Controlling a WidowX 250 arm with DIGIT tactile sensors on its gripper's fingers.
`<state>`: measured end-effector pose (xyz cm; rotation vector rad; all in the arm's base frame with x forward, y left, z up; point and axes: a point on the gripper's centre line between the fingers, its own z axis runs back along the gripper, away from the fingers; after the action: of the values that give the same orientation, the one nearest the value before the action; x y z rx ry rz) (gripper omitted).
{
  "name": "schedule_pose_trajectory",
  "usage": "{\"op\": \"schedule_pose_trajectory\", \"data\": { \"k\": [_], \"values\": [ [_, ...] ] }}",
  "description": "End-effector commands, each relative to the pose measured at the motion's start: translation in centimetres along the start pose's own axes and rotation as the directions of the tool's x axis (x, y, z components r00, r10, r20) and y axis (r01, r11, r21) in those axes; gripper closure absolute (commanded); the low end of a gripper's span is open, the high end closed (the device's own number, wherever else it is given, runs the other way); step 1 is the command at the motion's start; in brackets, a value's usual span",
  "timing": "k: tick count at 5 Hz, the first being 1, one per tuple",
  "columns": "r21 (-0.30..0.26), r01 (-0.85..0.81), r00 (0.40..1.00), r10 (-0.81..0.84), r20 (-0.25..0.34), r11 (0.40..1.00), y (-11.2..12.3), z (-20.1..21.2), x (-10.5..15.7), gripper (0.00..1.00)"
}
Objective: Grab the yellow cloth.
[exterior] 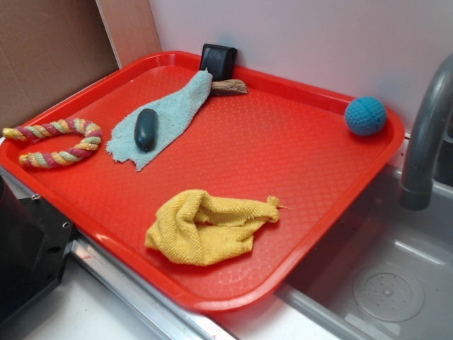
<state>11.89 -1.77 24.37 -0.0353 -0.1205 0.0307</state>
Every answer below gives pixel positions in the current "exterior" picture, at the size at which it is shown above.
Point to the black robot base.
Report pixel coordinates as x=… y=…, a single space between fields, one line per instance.
x=35 y=241

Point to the yellow terry cloth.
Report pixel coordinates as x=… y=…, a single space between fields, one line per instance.
x=196 y=228

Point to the light blue terry cloth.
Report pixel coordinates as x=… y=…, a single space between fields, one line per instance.
x=175 y=112

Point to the red plastic tray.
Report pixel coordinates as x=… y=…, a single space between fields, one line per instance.
x=281 y=139

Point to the brown wood piece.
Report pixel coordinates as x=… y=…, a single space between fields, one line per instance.
x=229 y=87

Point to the dark green oval object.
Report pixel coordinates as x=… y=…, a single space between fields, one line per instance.
x=145 y=130

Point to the black rectangular block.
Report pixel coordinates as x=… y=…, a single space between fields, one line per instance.
x=218 y=60

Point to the blue textured ball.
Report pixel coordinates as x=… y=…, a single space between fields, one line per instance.
x=365 y=116

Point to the grey toy faucet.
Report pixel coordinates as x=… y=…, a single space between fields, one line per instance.
x=429 y=154

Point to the grey plastic sink basin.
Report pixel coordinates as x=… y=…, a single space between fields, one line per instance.
x=381 y=271

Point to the brown cardboard panel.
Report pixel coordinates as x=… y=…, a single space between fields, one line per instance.
x=52 y=49

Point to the multicolour rope toy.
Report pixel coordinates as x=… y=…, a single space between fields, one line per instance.
x=58 y=144

